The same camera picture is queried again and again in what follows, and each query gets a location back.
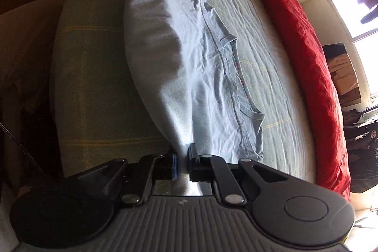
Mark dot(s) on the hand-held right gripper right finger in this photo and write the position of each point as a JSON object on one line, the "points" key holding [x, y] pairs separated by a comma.
{"points": [[192, 163]]}

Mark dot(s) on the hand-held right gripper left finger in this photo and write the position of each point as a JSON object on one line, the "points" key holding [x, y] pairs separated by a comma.
{"points": [[174, 166]]}

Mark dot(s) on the light blue printed t-shirt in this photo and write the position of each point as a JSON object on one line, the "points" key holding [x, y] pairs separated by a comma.
{"points": [[183, 63]]}

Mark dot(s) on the red duvet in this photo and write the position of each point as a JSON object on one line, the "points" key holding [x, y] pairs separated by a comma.
{"points": [[301, 63]]}

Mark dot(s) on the black hanging jacket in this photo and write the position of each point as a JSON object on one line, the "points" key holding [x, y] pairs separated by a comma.
{"points": [[363, 151]]}

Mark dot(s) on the brown cardboard box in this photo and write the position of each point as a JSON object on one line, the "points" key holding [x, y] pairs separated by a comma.
{"points": [[336, 48]]}

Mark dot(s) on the window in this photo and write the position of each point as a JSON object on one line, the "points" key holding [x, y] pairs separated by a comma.
{"points": [[363, 48]]}

